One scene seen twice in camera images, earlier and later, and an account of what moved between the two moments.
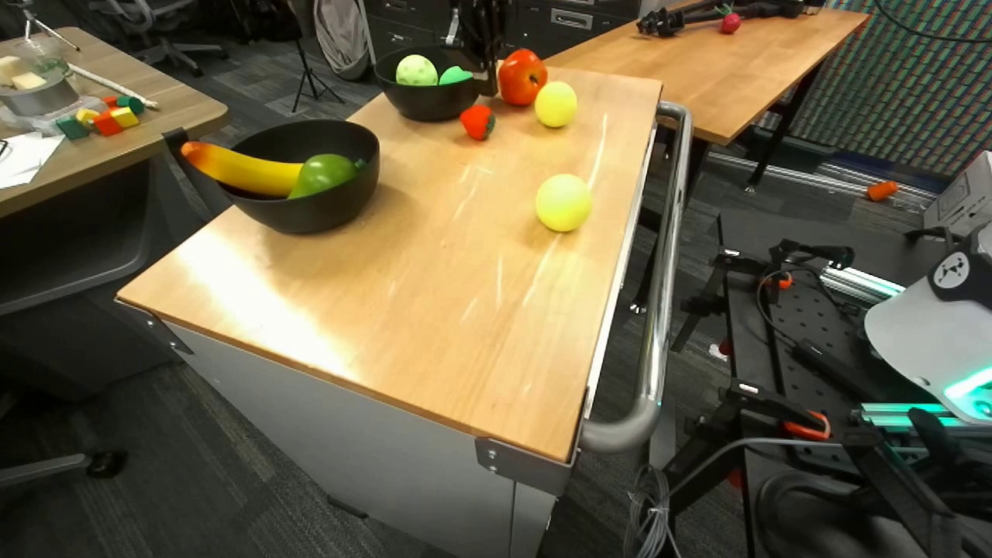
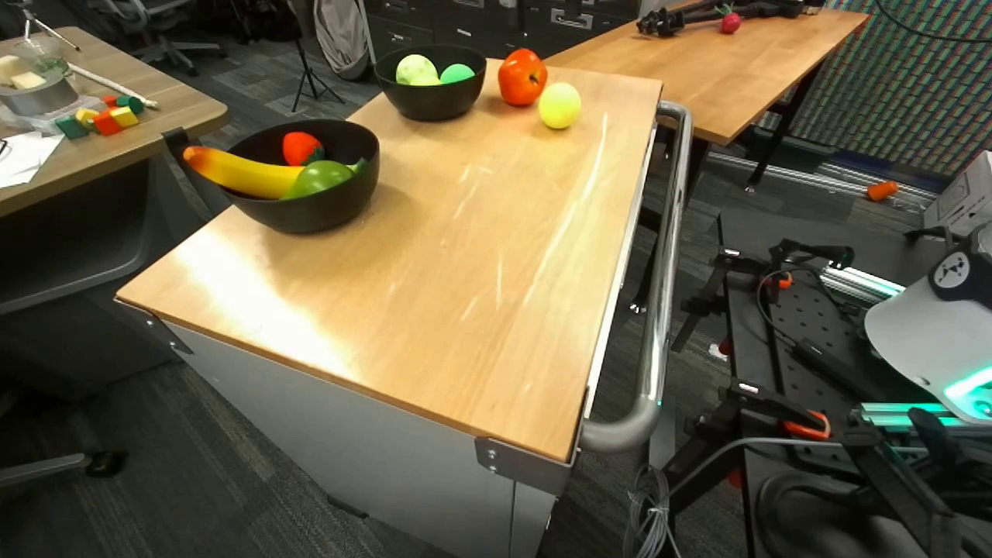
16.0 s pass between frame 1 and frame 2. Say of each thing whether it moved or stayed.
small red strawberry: moved
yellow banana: stayed
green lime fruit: stayed
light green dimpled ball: stayed
